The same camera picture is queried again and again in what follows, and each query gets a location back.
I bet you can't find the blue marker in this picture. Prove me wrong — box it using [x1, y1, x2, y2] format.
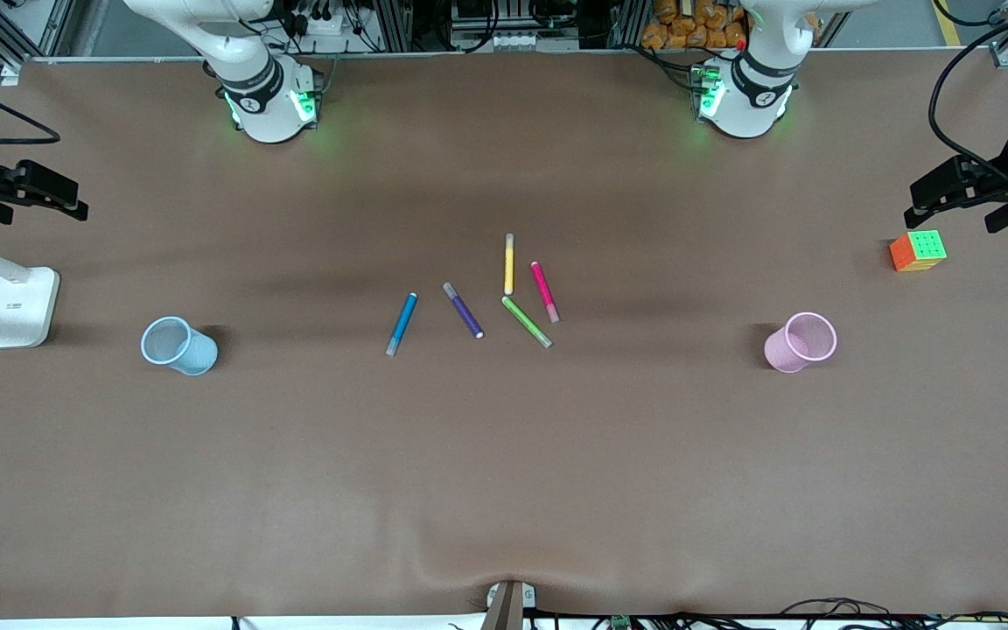
[385, 292, 419, 358]

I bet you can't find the pink marker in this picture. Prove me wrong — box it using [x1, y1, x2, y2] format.
[529, 261, 561, 325]

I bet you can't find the colourful puzzle cube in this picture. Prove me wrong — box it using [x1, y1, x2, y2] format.
[888, 229, 949, 274]

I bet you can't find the pink mesh cup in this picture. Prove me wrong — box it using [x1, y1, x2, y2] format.
[763, 311, 839, 375]

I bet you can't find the light blue mesh cup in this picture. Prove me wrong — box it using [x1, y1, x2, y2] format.
[140, 316, 220, 377]

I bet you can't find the pile of orange round items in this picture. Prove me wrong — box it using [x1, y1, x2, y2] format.
[641, 0, 748, 51]

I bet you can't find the white power strip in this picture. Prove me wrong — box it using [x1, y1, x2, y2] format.
[287, 7, 358, 38]

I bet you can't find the green marker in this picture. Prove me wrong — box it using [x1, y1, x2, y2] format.
[500, 296, 554, 350]

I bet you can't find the purple marker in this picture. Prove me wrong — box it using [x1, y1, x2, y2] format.
[442, 282, 486, 340]

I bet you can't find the brown table cover sheet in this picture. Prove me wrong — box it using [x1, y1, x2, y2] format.
[0, 48, 1008, 622]

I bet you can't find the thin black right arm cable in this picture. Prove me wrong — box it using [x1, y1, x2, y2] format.
[0, 73, 62, 148]

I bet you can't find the thin looping black cable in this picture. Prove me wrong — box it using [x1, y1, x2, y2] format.
[782, 597, 892, 619]

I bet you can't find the black cable along table edge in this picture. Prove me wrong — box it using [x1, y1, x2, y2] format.
[523, 609, 1008, 630]

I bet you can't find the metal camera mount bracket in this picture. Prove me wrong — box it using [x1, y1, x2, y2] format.
[480, 579, 537, 630]

